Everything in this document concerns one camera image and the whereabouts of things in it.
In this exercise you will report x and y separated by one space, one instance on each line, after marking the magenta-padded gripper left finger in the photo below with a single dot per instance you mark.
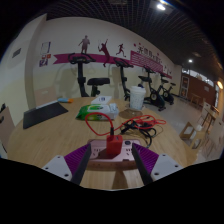
60 166

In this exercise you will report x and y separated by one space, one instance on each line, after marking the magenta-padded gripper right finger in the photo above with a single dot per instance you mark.
163 166

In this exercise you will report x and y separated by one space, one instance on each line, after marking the pink power strip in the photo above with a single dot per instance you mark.
98 147

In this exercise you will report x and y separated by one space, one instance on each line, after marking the wooden stool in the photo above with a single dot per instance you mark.
192 131

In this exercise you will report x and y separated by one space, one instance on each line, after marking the brown round coaster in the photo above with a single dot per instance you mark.
130 114

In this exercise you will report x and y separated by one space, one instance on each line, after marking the green wet wipes pack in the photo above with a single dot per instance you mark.
95 111

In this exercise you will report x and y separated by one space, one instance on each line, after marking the wooden chair with black edge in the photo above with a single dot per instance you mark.
6 128

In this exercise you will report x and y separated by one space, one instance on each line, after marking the orange and blue marker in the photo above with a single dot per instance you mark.
65 100

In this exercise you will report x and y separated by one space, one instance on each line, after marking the wooden tables and chairs group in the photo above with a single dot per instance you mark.
210 116

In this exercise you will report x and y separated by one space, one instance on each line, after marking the light wooden chair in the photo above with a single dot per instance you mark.
45 96

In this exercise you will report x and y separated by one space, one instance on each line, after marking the white cup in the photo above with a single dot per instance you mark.
137 98

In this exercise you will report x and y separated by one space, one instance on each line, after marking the white flat box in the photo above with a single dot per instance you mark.
101 100

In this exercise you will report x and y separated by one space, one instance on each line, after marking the ceiling lights group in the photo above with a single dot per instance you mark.
161 6

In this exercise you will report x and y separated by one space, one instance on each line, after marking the red and white wall poster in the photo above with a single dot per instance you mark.
45 61

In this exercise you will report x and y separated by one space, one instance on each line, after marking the white and blue wall poster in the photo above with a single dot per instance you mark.
45 48

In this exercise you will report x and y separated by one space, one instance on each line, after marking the dark wall sign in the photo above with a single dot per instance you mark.
16 53

